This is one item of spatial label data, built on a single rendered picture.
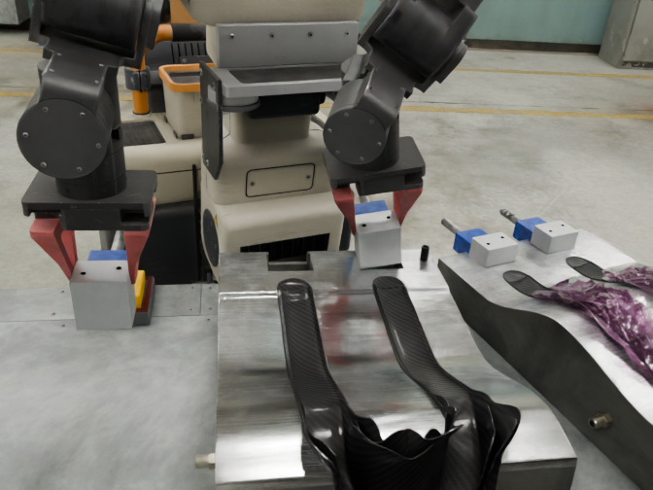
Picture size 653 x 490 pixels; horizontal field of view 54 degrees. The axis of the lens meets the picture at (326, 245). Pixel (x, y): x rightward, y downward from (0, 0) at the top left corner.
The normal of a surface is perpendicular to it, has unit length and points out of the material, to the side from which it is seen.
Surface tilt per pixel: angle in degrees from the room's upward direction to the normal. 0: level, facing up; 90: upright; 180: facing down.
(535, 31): 90
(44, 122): 91
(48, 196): 1
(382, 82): 36
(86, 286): 91
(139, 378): 0
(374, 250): 99
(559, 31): 90
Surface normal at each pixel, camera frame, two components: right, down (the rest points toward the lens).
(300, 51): 0.40, 0.48
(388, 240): 0.14, 0.63
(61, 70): 0.34, -0.79
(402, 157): -0.07, -0.77
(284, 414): 0.02, -0.97
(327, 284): 0.06, -0.87
